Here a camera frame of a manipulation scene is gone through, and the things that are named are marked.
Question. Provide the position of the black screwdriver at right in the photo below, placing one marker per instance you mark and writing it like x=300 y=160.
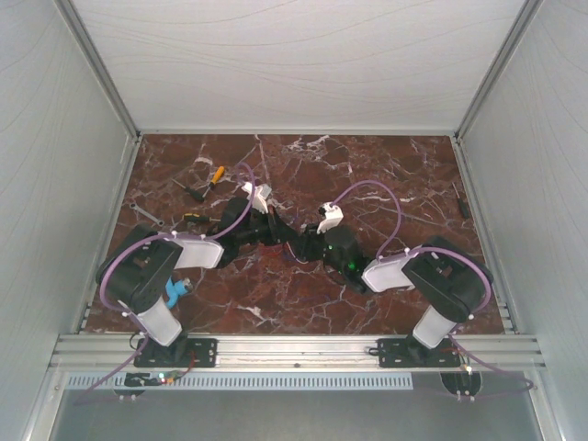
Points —
x=462 y=205

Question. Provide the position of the black handle screwdriver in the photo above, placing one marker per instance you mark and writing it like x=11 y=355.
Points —
x=197 y=196

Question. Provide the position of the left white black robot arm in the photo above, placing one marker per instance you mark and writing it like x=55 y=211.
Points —
x=133 y=279

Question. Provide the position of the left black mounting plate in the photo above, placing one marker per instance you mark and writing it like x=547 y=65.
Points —
x=182 y=353

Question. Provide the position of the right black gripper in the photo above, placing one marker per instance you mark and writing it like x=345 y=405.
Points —
x=304 y=245

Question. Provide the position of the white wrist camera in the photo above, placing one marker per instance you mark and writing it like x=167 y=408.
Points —
x=332 y=216
x=260 y=196

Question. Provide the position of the blue plastic clamp tool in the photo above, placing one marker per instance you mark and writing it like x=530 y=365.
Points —
x=177 y=289

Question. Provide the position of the black mounting plate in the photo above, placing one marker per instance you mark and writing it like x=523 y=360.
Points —
x=182 y=353
x=395 y=353

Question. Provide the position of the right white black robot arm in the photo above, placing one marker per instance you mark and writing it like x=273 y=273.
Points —
x=455 y=284

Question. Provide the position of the yellow handle flat screwdriver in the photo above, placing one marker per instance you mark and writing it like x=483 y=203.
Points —
x=214 y=180

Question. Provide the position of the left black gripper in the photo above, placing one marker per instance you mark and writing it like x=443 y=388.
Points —
x=279 y=231

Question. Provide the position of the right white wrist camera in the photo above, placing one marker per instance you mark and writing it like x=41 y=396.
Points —
x=332 y=216

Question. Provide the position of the black yellow phillips screwdriver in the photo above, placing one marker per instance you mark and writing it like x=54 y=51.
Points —
x=198 y=218

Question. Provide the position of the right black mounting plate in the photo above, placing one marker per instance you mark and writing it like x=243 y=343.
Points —
x=395 y=353

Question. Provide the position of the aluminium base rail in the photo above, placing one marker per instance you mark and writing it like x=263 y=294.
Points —
x=259 y=353

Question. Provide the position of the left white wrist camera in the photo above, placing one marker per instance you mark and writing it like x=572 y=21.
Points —
x=260 y=196

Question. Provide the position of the silver ratchet wrench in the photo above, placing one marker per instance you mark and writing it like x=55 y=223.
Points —
x=146 y=214

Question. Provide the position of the grey slotted cable duct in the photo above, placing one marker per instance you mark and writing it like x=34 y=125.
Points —
x=263 y=381

